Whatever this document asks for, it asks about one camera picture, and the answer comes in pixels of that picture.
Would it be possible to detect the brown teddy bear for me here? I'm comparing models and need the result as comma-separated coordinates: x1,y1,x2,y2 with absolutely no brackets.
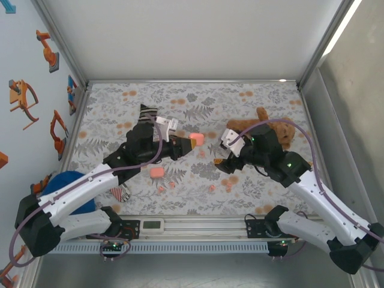
226,106,297,151

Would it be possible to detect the black grey striped sock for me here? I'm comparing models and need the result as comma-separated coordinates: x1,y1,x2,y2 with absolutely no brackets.
136,103,159,125

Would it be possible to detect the floral patterned table mat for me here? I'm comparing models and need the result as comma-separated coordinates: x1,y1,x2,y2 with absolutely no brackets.
61,82,335,217

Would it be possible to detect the red white striped sock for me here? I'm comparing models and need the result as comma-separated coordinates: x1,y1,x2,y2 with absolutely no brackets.
109,183,132,204

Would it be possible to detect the white digital timer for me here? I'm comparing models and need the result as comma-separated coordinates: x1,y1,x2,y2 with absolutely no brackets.
141,218,165,235

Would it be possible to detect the blue cap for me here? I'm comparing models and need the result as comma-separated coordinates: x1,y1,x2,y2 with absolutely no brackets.
41,170,97,215

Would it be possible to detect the black controller board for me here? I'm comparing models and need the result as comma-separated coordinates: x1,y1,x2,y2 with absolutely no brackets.
268,239,293,256
101,239,125,252

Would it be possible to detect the aluminium frame crossbar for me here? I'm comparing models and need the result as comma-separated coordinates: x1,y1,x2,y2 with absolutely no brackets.
86,79,301,85

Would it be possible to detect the aluminium mounting rail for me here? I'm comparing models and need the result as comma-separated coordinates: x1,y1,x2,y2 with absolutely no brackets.
86,215,326,241

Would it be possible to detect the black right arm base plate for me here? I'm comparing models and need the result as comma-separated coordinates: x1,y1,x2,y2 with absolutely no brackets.
245,218,301,241

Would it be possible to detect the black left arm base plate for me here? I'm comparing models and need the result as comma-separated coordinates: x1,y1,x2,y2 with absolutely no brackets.
119,220,142,241

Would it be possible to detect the white slotted cable duct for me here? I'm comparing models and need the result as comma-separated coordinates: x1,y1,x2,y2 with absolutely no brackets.
49,242,270,255

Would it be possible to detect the blue orange wall sticker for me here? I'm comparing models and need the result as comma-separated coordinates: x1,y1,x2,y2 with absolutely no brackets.
66,74,79,116

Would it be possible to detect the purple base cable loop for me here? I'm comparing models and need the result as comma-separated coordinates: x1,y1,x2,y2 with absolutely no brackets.
269,239,308,260
100,233,132,259

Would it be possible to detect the aluminium frame post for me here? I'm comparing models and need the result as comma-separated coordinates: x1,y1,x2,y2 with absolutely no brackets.
296,0,362,91
31,0,92,91

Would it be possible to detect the orange claw wall sticker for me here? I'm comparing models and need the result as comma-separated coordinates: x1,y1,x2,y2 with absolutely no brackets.
8,79,40,130

